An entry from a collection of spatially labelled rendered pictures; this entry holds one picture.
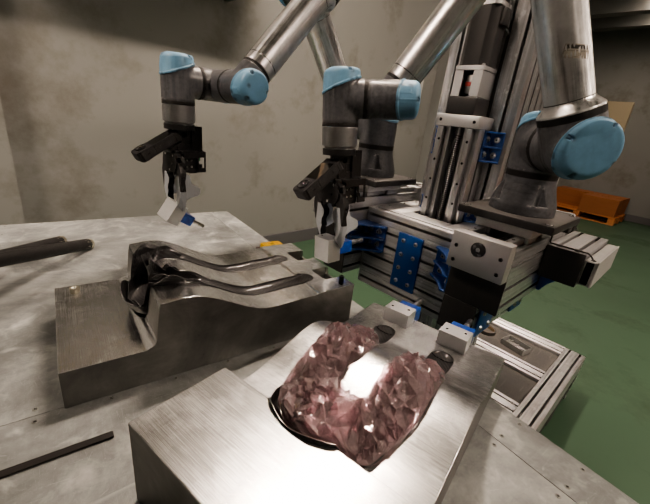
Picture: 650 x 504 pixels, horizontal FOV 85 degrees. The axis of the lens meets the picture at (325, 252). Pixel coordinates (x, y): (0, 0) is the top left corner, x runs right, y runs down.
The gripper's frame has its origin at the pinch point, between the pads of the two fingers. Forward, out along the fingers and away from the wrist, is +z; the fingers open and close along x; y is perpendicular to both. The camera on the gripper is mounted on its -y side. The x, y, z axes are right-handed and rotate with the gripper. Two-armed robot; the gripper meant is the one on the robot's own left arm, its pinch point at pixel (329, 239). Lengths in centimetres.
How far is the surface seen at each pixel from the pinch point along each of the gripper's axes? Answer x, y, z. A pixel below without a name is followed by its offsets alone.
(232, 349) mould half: -9.5, -28.9, 12.1
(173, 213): 34.1, -23.8, -2.4
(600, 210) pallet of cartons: 110, 691, 102
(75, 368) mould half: -9, -50, 7
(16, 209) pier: 191, -61, 22
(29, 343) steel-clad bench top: 11, -56, 11
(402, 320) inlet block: -23.6, -1.3, 9.4
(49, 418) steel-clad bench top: -9, -54, 12
